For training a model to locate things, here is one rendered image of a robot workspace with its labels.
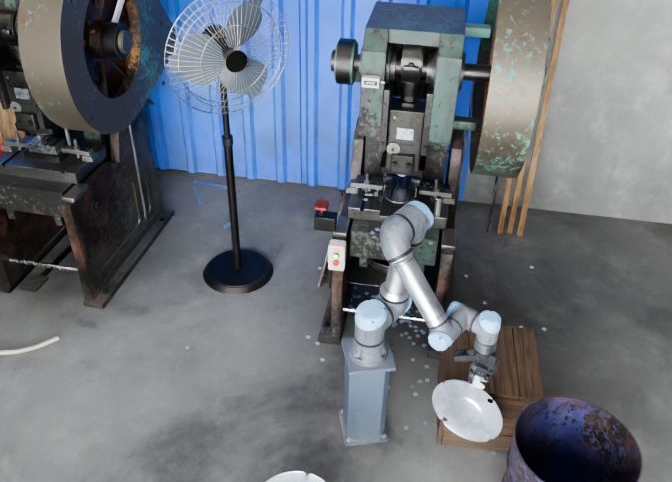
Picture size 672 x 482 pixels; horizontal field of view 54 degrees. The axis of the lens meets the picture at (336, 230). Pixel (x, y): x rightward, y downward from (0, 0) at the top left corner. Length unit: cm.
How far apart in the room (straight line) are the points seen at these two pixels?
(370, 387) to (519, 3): 153
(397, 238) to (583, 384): 147
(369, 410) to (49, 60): 187
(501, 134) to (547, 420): 108
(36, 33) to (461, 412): 220
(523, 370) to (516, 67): 121
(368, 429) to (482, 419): 49
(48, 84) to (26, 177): 81
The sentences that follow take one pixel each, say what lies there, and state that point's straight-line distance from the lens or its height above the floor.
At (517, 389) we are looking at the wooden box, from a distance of 276.
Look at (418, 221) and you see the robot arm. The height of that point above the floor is 107.
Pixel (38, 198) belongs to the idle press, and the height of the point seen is 59.
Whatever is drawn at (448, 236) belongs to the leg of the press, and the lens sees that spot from 297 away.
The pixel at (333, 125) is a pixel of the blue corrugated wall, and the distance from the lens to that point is 424.
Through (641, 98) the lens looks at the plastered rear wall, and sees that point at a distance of 424.
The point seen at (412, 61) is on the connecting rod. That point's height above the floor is 138.
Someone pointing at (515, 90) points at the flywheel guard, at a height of 143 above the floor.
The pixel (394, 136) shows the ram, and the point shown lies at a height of 105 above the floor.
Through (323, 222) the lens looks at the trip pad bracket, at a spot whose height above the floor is 68.
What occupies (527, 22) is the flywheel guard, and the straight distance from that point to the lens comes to 247.
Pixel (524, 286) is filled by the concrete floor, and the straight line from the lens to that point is 382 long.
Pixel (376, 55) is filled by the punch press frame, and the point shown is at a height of 142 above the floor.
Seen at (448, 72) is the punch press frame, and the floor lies 137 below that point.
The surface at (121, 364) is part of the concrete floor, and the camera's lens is 334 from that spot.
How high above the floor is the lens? 234
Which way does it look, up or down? 35 degrees down
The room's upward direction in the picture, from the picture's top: 2 degrees clockwise
